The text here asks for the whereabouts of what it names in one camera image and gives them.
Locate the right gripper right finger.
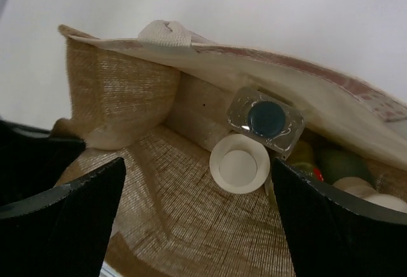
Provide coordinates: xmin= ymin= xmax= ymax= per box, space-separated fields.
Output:
xmin=272 ymin=159 xmax=406 ymax=276

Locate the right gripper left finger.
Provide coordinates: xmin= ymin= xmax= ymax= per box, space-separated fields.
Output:
xmin=1 ymin=158 xmax=126 ymax=276

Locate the yellow bottle red cap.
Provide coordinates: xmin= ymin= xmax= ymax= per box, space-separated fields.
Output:
xmin=286 ymin=140 xmax=324 ymax=181

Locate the round white jar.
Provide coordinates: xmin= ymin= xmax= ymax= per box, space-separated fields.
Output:
xmin=209 ymin=134 xmax=271 ymax=194

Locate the clear bottle black cap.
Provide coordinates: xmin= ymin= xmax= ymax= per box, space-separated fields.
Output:
xmin=226 ymin=87 xmax=305 ymax=159

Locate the brown canvas tote bag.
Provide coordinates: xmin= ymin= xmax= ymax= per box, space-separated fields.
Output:
xmin=53 ymin=20 xmax=406 ymax=276

